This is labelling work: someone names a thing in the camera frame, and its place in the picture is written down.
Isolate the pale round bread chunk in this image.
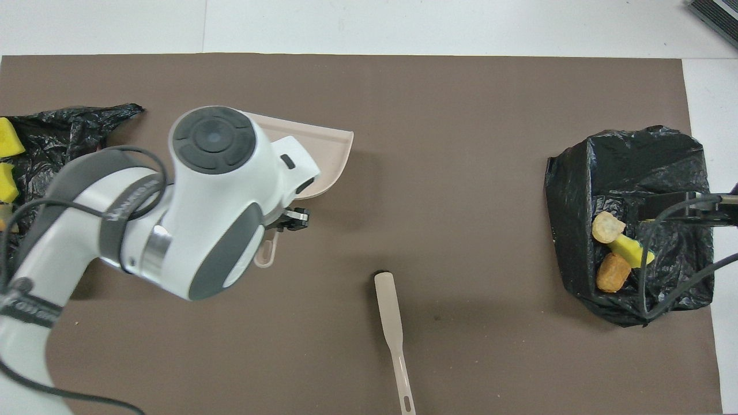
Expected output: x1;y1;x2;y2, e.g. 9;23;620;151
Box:
592;211;626;244

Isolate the dark grey ribbed box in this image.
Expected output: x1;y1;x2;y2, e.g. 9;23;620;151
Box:
686;0;738;50

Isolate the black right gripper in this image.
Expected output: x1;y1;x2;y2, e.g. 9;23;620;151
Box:
637;184;738;225

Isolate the black plastic trash bag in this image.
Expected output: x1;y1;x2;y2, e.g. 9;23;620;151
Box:
544;125;716;328
0;103;145;231

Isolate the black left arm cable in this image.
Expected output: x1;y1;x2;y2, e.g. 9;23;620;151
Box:
0;145;168;415

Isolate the beige hand brush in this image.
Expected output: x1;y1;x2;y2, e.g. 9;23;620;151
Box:
374;271;417;414

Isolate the beige plastic dustpan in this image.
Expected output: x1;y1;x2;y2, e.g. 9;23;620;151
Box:
242;111;354;267

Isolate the small yellow sponge wedge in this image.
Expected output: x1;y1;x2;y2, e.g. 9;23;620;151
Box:
0;163;21;203

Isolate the brown fried croquette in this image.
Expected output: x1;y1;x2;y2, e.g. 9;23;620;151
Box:
596;252;632;293

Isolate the brown table mat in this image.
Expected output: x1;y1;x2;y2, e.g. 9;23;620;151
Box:
0;53;723;415

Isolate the large yellow sponge piece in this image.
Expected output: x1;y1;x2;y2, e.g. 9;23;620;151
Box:
608;233;656;269

